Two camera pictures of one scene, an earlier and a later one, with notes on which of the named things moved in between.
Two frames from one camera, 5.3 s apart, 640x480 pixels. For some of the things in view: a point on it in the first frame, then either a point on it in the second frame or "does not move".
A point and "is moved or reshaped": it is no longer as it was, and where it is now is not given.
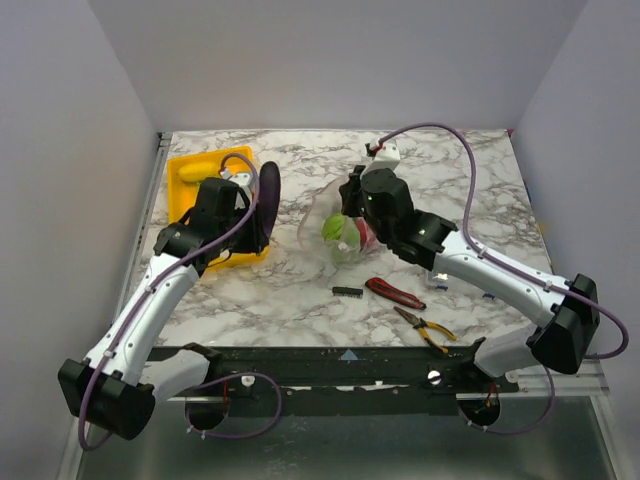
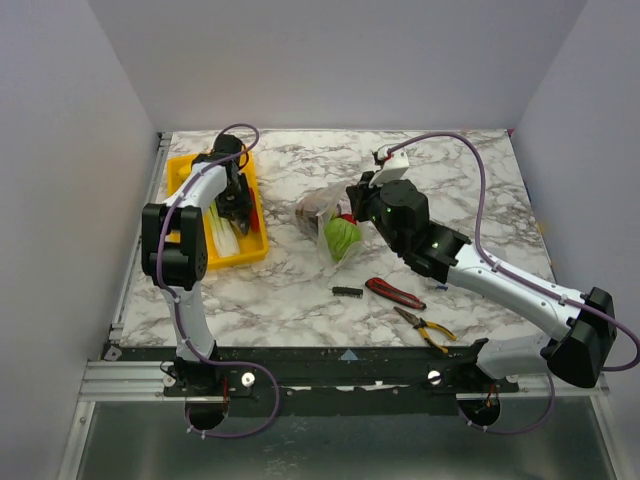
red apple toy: x=367 y=237 is moved or reshaped
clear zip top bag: x=326 y=231 is moved or reshaped
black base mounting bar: x=345 y=380 does not move
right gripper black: x=351 y=190 does not move
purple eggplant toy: x=269 y=195 to x=308 y=221
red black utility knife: x=394 y=293 does not move
